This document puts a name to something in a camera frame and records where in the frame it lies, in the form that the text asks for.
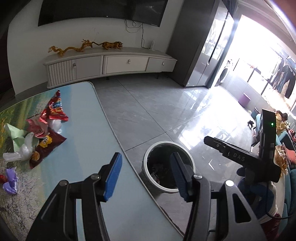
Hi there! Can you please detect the green paper napkin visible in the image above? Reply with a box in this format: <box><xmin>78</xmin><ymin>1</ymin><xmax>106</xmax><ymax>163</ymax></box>
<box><xmin>4</xmin><ymin>123</ymin><xmax>28</xmax><ymax>152</ymax></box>

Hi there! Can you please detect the white round trash bin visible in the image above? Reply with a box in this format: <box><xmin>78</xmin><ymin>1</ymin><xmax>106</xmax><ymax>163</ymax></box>
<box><xmin>142</xmin><ymin>141</ymin><xmax>196</xmax><ymax>194</ymax></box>

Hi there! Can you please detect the black tracker box green led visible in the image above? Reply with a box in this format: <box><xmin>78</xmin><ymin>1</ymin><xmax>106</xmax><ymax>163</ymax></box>
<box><xmin>259</xmin><ymin>109</ymin><xmax>276</xmax><ymax>165</ymax></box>

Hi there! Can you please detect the purple stool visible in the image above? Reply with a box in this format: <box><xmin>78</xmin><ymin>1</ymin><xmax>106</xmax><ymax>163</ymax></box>
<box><xmin>238</xmin><ymin>93</ymin><xmax>251</xmax><ymax>108</ymax></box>

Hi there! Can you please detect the person in yellow clothes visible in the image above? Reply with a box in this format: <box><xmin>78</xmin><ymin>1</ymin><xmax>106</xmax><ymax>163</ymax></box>
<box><xmin>275</xmin><ymin>110</ymin><xmax>288</xmax><ymax>136</ymax></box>

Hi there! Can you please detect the purple crumpled wrapper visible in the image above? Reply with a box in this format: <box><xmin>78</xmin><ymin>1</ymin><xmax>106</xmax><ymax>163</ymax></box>
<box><xmin>3</xmin><ymin>167</ymin><xmax>18</xmax><ymax>195</ymax></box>

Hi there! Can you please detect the small red wrapper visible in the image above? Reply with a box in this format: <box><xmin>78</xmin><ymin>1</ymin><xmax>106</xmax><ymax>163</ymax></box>
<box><xmin>0</xmin><ymin>175</ymin><xmax>8</xmax><ymax>184</ymax></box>

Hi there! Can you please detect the white washing machine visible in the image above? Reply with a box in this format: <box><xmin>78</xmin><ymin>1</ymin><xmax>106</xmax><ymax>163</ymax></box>
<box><xmin>218</xmin><ymin>66</ymin><xmax>229</xmax><ymax>83</ymax></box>

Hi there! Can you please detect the dark red chip bag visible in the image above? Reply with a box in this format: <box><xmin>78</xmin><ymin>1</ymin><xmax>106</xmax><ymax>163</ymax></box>
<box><xmin>29</xmin><ymin>129</ymin><xmax>66</xmax><ymax>169</ymax></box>

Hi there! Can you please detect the white crumpled plastic bag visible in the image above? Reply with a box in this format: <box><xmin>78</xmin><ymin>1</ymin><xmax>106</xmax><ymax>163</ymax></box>
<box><xmin>3</xmin><ymin>132</ymin><xmax>39</xmax><ymax>162</ymax></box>

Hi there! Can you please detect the landscape print table mat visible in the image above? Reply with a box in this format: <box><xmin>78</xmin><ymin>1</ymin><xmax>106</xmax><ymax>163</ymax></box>
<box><xmin>1</xmin><ymin>82</ymin><xmax>183</xmax><ymax>240</ymax></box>

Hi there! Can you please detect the pink red snack wrapper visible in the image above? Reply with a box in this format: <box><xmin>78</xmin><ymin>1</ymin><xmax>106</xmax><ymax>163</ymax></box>
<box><xmin>26</xmin><ymin>116</ymin><xmax>48</xmax><ymax>138</ymax></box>

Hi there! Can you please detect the red orange chip bag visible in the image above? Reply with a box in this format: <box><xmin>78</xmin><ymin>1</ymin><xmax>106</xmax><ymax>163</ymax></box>
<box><xmin>39</xmin><ymin>90</ymin><xmax>69</xmax><ymax>125</ymax></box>

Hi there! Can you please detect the grey tall refrigerator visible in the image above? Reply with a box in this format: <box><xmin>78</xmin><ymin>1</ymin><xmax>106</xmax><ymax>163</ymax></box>
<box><xmin>167</xmin><ymin>1</ymin><xmax>237</xmax><ymax>87</ymax></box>

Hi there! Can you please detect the golden tiger figurine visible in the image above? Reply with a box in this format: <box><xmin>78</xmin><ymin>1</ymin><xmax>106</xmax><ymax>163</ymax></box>
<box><xmin>92</xmin><ymin>41</ymin><xmax>123</xmax><ymax>50</ymax></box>

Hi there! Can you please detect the white low tv cabinet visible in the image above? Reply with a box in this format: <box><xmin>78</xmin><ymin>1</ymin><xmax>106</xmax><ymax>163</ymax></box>
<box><xmin>44</xmin><ymin>47</ymin><xmax>177</xmax><ymax>89</ymax></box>

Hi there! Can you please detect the golden dragon figurine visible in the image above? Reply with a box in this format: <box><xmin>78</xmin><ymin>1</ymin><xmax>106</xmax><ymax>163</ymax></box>
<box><xmin>48</xmin><ymin>40</ymin><xmax>93</xmax><ymax>57</ymax></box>

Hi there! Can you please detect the wall-mounted black television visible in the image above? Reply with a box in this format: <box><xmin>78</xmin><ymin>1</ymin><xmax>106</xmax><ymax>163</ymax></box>
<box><xmin>38</xmin><ymin>0</ymin><xmax>168</xmax><ymax>27</ymax></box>

